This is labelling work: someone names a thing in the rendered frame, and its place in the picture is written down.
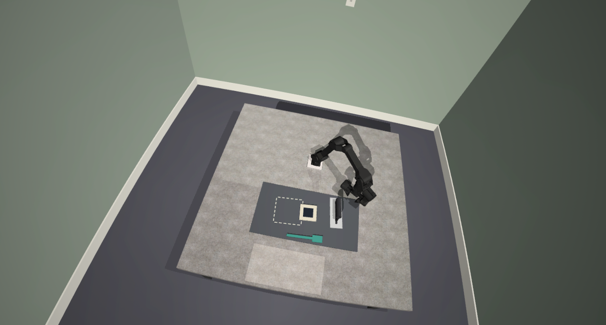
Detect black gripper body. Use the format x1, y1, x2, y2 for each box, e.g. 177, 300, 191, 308
340, 180, 369, 207

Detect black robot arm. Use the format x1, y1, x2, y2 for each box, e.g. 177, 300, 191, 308
311, 136, 376, 202

